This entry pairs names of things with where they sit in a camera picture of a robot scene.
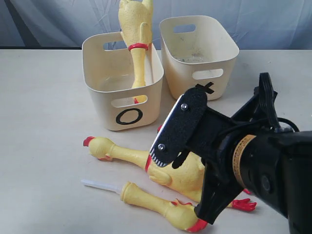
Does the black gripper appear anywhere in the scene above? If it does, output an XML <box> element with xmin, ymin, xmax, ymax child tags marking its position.
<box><xmin>194</xmin><ymin>136</ymin><xmax>249</xmax><ymax>225</ymax></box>

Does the whole rubber chicken face down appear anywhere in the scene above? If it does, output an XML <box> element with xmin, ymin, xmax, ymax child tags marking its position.
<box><xmin>83</xmin><ymin>136</ymin><xmax>257</xmax><ymax>212</ymax></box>

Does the rubber chicken head with tube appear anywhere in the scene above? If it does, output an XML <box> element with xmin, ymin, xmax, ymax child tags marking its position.
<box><xmin>81</xmin><ymin>179</ymin><xmax>208</xmax><ymax>233</ymax></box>

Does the whole rubber chicken beak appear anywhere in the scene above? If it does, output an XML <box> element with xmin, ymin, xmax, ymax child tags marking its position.
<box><xmin>118</xmin><ymin>0</ymin><xmax>155</xmax><ymax>104</ymax></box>

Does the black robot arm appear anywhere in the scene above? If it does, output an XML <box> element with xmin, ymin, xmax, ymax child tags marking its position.
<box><xmin>195</xmin><ymin>131</ymin><xmax>312</xmax><ymax>234</ymax></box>

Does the cream bin marked X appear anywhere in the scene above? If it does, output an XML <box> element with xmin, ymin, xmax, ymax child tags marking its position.
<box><xmin>159</xmin><ymin>16</ymin><xmax>239</xmax><ymax>100</ymax></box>

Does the cream bin marked O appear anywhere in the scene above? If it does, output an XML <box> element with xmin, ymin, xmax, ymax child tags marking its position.
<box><xmin>82</xmin><ymin>32</ymin><xmax>164</xmax><ymax>131</ymax></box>

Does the grey backdrop curtain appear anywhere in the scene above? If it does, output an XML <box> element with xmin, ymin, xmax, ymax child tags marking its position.
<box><xmin>0</xmin><ymin>0</ymin><xmax>312</xmax><ymax>50</ymax></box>

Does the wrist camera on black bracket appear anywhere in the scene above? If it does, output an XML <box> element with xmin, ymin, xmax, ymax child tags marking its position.
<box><xmin>150</xmin><ymin>87</ymin><xmax>234</xmax><ymax>169</ymax></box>

